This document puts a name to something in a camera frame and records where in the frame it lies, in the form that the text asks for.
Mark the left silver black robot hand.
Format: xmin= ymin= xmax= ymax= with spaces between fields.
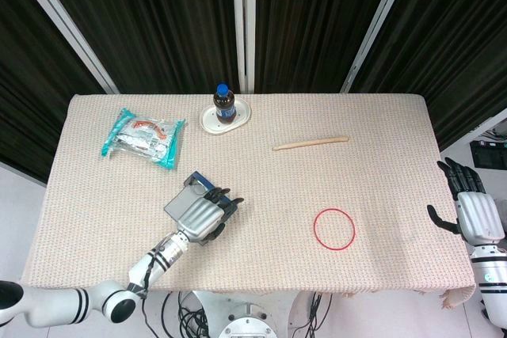
xmin=173 ymin=187 xmax=246 ymax=247

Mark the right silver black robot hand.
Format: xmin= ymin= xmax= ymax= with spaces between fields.
xmin=426 ymin=158 xmax=506 ymax=246

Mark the blue glasses case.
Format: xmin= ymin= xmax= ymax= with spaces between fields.
xmin=163 ymin=170 xmax=231 ymax=221

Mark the white grey robot base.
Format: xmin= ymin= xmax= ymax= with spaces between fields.
xmin=193 ymin=290 xmax=318 ymax=338

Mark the black device with lights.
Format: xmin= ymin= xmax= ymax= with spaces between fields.
xmin=470 ymin=139 xmax=507 ymax=169

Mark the beige woven tablecloth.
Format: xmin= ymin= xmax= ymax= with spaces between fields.
xmin=20 ymin=93 xmax=477 ymax=311

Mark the teal snack bag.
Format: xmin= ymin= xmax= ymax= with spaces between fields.
xmin=101 ymin=107 xmax=187 ymax=171

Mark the cola bottle with blue cap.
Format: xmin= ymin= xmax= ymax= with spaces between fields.
xmin=212 ymin=83 xmax=238 ymax=124

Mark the white oval tray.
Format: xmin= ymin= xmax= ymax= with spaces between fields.
xmin=199 ymin=100 xmax=254 ymax=135

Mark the wooden stick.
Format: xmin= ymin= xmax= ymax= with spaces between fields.
xmin=272 ymin=135 xmax=350 ymax=152

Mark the black curtain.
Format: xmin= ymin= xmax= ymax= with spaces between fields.
xmin=0 ymin=0 xmax=507 ymax=184

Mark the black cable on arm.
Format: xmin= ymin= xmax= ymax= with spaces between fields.
xmin=128 ymin=249 xmax=167 ymax=338

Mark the black cable bundle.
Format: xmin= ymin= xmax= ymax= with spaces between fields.
xmin=162 ymin=291 xmax=211 ymax=338
xmin=295 ymin=291 xmax=334 ymax=338

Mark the red ring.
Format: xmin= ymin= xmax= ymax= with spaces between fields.
xmin=313 ymin=207 xmax=356 ymax=252

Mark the white frame post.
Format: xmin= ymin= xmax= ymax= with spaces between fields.
xmin=7 ymin=0 xmax=120 ymax=94
xmin=340 ymin=0 xmax=417 ymax=94
xmin=231 ymin=0 xmax=257 ymax=93

